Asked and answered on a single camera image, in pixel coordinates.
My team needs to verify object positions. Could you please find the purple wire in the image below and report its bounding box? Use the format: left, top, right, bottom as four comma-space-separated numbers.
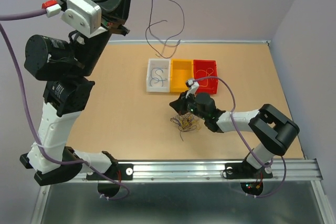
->
133, 0, 186, 59

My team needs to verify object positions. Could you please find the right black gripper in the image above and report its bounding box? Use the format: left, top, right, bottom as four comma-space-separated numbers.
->
169, 90, 207, 121

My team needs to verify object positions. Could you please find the aluminium back rail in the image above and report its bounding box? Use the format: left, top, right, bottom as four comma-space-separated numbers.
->
108, 40, 271, 45

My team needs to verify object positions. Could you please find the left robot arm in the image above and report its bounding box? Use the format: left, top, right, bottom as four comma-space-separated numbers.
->
20, 0, 131, 186

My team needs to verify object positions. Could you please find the aluminium rail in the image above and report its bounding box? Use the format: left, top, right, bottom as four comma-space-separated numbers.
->
119, 159, 322, 183
108, 40, 271, 45

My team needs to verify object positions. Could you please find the red plastic bin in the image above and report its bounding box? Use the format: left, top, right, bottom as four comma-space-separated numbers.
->
193, 59, 218, 95

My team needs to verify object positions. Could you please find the wire bundle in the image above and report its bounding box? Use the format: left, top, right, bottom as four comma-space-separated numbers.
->
170, 112, 204, 142

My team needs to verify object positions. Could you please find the yellow wire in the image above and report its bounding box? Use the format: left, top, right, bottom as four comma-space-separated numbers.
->
196, 68, 215, 88

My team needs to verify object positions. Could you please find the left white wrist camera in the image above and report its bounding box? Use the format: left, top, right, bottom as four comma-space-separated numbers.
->
61, 0, 107, 38

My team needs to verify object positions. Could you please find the yellow plastic bin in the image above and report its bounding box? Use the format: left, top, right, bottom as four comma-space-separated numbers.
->
170, 59, 194, 93

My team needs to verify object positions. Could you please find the white plastic bin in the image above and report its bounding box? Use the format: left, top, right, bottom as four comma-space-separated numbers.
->
146, 58, 171, 93

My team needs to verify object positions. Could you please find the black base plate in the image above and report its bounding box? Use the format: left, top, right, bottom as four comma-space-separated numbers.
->
86, 163, 134, 182
223, 162, 273, 179

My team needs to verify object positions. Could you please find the blue wire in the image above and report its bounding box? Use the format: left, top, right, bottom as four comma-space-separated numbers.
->
149, 68, 168, 88

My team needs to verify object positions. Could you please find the aluminium front rail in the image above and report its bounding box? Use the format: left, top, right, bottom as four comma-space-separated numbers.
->
119, 159, 322, 183

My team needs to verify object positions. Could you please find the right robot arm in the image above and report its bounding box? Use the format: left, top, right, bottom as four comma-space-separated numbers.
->
169, 91, 300, 177

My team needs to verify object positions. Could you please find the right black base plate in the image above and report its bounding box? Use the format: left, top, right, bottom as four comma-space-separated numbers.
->
223, 162, 273, 179

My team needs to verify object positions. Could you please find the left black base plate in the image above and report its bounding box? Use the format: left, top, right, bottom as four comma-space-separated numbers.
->
86, 163, 134, 182

